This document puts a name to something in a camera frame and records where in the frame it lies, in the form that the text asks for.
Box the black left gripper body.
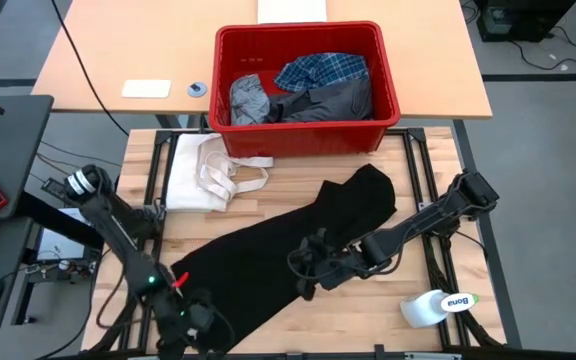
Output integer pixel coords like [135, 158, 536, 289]
[156, 294, 217, 356]

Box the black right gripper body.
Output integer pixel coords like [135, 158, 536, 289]
[315, 242, 369, 291]

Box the black garment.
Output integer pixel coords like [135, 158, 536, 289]
[170, 163, 398, 354]

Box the red plastic laundry bin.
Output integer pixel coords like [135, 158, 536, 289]
[208, 20, 402, 159]

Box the white Bona bottle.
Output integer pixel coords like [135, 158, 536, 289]
[399, 289, 480, 329]

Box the dark grey shirt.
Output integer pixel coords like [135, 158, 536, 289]
[267, 77, 373, 124]

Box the white canvas tote bag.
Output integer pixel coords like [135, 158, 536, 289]
[166, 132, 275, 213]

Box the light grey garment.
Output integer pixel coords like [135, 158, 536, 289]
[228, 73, 272, 126]

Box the blue plaid shirt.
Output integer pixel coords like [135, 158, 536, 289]
[273, 52, 370, 94]

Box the black power adapter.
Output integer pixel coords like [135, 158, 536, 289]
[41, 177, 75, 201]

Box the white rectangular pad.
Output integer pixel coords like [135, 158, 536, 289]
[121, 79, 172, 99]

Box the white paper sheet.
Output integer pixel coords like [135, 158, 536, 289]
[256, 0, 328, 25]

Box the black side desk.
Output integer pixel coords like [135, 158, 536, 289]
[0, 94, 107, 342]

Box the light wood desk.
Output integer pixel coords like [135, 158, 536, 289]
[31, 0, 493, 120]

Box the black computer tower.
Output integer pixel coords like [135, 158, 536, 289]
[475, 0, 576, 43]

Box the black looped gripper cable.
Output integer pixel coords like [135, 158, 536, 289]
[286, 247, 319, 281]

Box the black metal table frame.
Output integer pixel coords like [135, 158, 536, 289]
[81, 127, 508, 360]

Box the long black cable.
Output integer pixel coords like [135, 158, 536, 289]
[50, 0, 130, 137]

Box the black floor cable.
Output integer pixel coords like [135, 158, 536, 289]
[510, 24, 576, 71]

